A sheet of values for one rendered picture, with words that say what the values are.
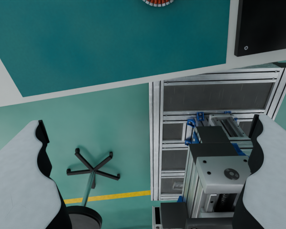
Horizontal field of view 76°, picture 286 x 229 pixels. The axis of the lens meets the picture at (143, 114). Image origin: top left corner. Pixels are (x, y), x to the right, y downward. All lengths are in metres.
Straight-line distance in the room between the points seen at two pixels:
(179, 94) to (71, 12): 0.83
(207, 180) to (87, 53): 0.44
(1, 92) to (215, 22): 0.64
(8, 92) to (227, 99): 1.14
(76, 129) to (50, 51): 1.16
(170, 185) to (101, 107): 0.92
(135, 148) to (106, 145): 0.26
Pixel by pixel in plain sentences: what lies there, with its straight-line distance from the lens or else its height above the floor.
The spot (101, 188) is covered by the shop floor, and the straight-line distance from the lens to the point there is 2.20.
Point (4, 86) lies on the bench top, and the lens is 0.69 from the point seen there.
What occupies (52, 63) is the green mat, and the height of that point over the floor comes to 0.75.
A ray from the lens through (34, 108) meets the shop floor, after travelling 1.69.
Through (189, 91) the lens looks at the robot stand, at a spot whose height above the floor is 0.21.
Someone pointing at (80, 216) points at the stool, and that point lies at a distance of 1.52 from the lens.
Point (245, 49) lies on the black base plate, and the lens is 0.56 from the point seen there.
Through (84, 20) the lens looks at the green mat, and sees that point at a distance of 0.53.
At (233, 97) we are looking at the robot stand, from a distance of 1.31.
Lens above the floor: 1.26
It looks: 58 degrees down
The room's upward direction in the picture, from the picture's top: 180 degrees clockwise
